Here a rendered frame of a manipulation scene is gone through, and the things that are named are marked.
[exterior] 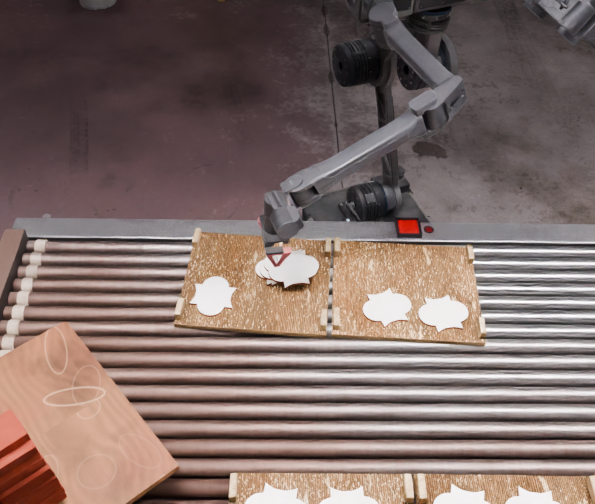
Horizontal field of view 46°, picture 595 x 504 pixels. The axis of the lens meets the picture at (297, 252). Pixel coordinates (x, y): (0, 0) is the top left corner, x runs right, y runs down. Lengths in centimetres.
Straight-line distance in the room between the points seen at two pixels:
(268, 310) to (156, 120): 241
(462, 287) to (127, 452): 102
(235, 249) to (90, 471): 80
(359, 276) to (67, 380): 84
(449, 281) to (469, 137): 219
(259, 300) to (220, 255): 21
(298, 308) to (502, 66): 320
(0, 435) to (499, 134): 339
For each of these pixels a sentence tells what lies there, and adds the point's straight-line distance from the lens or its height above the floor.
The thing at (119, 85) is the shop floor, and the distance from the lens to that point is 449.
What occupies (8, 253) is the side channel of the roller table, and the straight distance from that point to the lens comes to 217.
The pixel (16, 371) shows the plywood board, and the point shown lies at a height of 104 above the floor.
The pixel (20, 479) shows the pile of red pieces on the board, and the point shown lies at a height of 119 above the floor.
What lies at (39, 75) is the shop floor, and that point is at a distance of 470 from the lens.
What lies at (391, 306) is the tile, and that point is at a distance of 194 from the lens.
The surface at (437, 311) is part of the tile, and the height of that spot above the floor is 94.
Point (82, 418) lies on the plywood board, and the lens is 167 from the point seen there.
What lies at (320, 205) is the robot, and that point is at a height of 24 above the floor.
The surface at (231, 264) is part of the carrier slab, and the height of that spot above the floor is 94.
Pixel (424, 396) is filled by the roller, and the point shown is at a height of 91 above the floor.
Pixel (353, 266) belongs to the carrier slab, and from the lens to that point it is 203.
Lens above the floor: 244
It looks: 47 degrees down
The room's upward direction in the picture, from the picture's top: 2 degrees clockwise
